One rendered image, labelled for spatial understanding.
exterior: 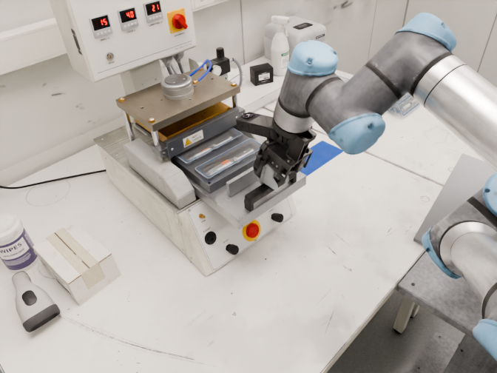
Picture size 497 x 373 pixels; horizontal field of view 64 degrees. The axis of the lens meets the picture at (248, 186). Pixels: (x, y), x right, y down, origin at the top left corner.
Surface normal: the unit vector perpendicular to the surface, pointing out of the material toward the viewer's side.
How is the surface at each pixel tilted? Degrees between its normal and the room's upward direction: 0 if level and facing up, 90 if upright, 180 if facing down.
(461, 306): 0
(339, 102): 39
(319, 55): 18
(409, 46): 47
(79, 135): 90
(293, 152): 89
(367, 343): 0
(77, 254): 1
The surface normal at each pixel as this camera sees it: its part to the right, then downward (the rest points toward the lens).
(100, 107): 0.71, 0.43
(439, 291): -0.05, -0.77
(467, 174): -0.54, -0.20
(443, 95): -0.74, 0.15
